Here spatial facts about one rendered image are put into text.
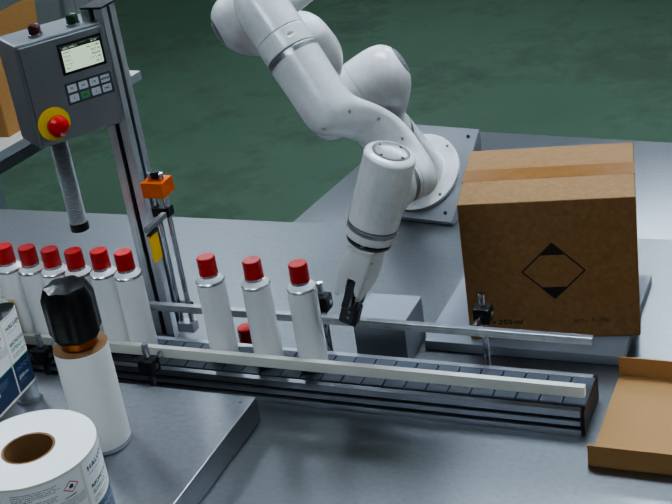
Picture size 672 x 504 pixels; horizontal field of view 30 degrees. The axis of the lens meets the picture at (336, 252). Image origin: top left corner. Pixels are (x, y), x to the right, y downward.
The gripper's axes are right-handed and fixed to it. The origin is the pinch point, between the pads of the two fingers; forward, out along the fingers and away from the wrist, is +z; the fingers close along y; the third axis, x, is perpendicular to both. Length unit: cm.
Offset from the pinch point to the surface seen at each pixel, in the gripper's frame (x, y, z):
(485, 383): 25.5, 3.8, 0.3
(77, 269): -52, 1, 13
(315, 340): -4.6, 1.4, 7.3
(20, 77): -66, 1, -21
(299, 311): -8.2, 2.2, 2.2
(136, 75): -137, -182, 73
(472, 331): 20.1, -3.4, -3.2
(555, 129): -10, -328, 108
